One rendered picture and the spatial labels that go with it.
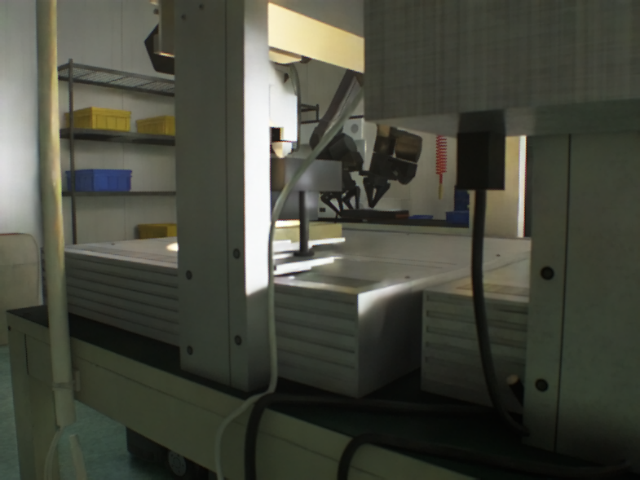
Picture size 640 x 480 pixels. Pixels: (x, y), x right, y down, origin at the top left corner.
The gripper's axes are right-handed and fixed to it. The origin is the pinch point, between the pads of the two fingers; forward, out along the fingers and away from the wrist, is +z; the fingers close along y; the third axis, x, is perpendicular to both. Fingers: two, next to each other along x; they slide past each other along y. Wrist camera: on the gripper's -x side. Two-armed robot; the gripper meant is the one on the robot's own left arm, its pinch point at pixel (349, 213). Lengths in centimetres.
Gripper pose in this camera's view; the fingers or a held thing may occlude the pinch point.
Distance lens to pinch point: 156.9
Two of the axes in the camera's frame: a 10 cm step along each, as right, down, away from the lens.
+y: 6.8, -0.6, 7.3
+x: -6.3, 4.5, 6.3
